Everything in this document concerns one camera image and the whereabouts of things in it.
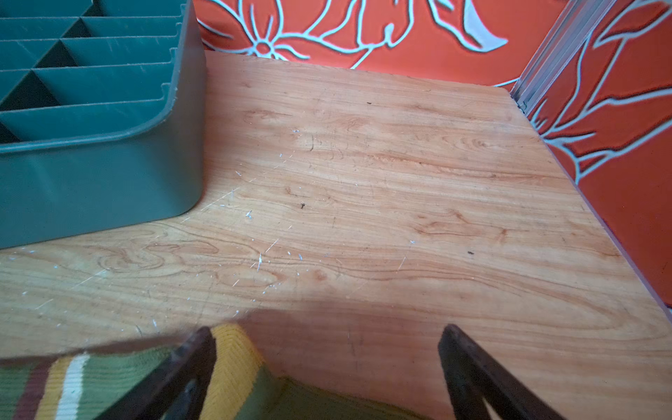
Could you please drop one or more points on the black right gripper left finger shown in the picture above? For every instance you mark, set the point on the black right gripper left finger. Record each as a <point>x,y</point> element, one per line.
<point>177,388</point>

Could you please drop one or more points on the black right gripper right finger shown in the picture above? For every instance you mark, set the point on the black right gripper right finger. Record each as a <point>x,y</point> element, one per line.
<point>476,381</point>

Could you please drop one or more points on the green striped sock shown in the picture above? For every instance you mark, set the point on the green striped sock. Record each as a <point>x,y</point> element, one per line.
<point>83,385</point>

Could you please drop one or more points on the green plastic divider tray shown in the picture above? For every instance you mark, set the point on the green plastic divider tray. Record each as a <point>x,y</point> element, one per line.
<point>102,116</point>

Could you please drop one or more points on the aluminium frame post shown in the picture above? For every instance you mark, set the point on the aluminium frame post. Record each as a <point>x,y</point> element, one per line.
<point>572,28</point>

